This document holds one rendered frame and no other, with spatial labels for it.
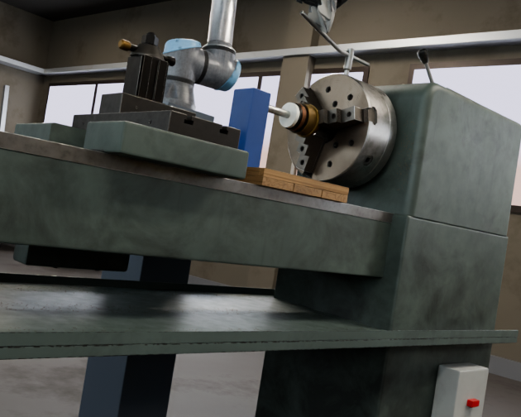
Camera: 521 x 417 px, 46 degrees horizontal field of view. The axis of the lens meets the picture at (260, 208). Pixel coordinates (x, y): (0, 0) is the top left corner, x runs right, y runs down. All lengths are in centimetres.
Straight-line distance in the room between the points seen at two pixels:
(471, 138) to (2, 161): 139
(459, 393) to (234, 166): 107
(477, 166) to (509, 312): 265
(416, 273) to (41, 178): 110
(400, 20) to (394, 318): 391
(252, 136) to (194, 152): 37
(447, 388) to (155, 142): 123
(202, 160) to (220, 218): 17
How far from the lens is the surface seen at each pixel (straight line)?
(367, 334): 157
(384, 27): 548
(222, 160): 126
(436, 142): 185
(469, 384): 205
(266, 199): 143
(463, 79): 497
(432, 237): 188
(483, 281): 217
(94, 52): 852
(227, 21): 220
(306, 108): 171
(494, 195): 216
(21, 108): 929
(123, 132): 114
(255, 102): 157
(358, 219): 168
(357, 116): 171
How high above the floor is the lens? 79
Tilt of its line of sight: 1 degrees up
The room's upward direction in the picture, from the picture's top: 9 degrees clockwise
